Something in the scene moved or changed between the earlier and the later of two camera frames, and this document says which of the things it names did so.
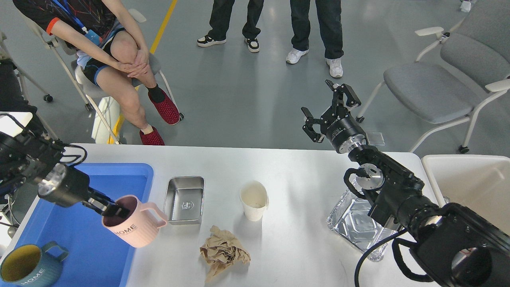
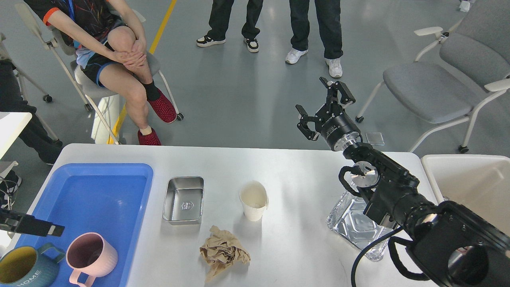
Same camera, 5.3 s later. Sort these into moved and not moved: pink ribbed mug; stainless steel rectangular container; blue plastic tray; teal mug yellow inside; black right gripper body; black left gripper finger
Moved: pink ribbed mug; black left gripper finger
Not moved: teal mug yellow inside; blue plastic tray; stainless steel rectangular container; black right gripper body
